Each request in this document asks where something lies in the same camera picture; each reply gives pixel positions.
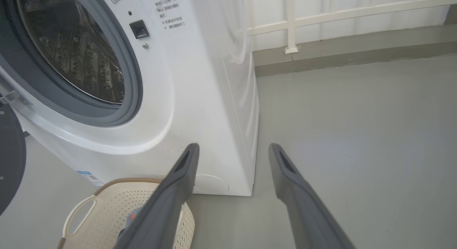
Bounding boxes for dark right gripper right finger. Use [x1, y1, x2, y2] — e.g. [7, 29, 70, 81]
[268, 143, 357, 249]

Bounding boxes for white front-load washing machine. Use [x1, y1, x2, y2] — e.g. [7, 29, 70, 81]
[0, 0, 260, 197]

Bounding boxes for white metal railing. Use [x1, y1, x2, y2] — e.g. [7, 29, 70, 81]
[246, 0, 457, 55]

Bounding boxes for silver door hinge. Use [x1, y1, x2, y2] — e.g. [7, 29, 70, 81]
[0, 86, 32, 107]

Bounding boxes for perforated steel drum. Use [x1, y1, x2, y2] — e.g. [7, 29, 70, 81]
[16, 0, 125, 105]

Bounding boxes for small printed text label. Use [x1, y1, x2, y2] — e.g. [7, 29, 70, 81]
[150, 0, 186, 32]

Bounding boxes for white perforated basket, brown rim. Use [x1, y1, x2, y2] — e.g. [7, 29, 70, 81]
[57, 177, 196, 249]

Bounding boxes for round white filter cover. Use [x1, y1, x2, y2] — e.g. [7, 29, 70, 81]
[193, 174, 230, 194]

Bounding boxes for blue cartoon print clothing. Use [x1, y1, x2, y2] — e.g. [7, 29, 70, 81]
[117, 207, 143, 243]

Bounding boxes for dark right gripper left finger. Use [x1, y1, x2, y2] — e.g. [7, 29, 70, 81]
[114, 143, 200, 249]

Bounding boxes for blue energy label sticker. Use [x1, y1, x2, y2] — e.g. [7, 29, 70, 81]
[76, 170, 105, 188]

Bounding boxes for grey rubber door gasket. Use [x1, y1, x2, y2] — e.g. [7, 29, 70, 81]
[0, 0, 144, 128]

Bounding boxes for black door latch socket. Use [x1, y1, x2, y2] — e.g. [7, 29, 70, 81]
[129, 19, 150, 40]

